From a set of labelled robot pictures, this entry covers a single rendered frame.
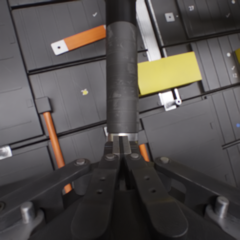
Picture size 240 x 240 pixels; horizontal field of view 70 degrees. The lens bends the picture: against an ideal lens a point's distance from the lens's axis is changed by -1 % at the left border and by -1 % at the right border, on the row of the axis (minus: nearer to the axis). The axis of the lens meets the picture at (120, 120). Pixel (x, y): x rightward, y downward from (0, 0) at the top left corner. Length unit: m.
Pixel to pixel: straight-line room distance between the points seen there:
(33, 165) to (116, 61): 0.26
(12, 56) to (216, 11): 0.52
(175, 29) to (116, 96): 0.33
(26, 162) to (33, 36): 0.26
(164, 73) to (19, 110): 0.32
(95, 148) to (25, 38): 0.27
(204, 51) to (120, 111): 0.35
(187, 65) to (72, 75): 0.27
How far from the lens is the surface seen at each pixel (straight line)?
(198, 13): 0.57
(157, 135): 0.41
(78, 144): 0.38
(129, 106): 0.23
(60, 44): 0.42
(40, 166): 0.39
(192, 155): 0.45
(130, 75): 0.24
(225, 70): 0.55
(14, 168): 0.40
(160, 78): 0.41
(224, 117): 0.52
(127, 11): 0.28
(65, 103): 0.39
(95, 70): 0.40
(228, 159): 0.53
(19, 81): 0.41
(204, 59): 0.52
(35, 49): 0.43
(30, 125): 0.39
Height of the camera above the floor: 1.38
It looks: 78 degrees down
